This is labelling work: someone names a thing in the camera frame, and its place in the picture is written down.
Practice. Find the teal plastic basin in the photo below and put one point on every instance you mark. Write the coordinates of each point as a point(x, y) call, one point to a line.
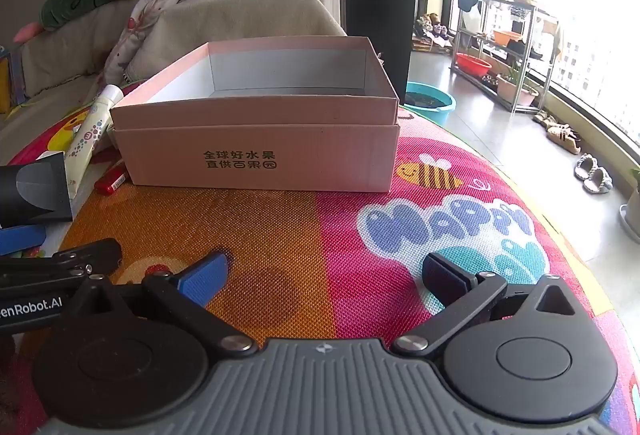
point(432, 107)

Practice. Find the green plush toy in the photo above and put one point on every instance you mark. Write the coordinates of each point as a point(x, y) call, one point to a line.
point(75, 0)

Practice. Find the orange plastic basin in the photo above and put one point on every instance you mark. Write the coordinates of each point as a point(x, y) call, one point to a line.
point(507, 37)

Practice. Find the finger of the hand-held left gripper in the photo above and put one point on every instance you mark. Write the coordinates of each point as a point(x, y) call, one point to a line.
point(20, 239)
point(75, 257)

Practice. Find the colourful cartoon play mat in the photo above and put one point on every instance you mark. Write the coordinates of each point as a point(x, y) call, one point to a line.
point(300, 235)

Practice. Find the striped slipper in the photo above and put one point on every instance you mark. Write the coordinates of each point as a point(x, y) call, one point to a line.
point(583, 166)
point(598, 181)

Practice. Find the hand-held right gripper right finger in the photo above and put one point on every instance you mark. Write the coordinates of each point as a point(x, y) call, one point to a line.
point(442, 277)

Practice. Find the pink potted plant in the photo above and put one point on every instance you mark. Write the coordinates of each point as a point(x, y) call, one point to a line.
point(515, 90)

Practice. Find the beige sofa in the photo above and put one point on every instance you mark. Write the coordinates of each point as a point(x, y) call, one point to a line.
point(240, 15)

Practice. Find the white dotted cream tube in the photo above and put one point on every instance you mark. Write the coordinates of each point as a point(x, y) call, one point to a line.
point(92, 135)

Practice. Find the pile of shoes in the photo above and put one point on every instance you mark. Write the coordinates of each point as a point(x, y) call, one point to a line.
point(432, 32)

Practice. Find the pair of beige shoes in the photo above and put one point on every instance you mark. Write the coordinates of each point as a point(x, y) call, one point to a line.
point(560, 135)

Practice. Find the white flower pot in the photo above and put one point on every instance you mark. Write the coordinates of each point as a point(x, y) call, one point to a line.
point(631, 210)

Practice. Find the pink cardboard box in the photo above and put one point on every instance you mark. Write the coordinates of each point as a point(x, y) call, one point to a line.
point(260, 150)

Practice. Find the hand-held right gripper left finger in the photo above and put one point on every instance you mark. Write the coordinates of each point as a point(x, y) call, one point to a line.
point(207, 277)

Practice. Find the red plastic basin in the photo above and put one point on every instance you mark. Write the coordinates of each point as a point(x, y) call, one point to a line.
point(474, 65)

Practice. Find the black cylindrical case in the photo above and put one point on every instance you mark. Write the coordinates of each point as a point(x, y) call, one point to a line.
point(35, 190)

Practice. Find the black garment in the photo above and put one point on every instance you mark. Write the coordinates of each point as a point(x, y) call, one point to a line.
point(468, 1)

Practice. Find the pink plush toy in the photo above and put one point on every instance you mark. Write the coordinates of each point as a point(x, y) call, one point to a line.
point(27, 32)

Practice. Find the metal shelf rack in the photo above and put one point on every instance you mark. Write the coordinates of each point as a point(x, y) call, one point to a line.
point(500, 17)

